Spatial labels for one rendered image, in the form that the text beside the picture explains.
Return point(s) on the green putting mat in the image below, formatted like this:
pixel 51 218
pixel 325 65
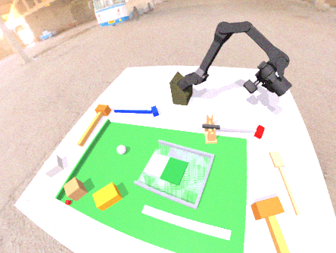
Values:
pixel 223 201

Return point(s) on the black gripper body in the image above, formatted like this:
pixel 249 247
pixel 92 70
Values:
pixel 251 86

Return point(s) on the blue putter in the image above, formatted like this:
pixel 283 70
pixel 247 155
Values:
pixel 153 110

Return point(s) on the white flat strip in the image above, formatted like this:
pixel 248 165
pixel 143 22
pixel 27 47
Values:
pixel 188 224

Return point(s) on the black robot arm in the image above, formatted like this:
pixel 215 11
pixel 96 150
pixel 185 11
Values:
pixel 278 85

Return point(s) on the white golf ball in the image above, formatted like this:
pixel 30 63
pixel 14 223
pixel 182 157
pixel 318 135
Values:
pixel 121 149

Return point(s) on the grey putter shaft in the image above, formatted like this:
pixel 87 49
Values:
pixel 258 132

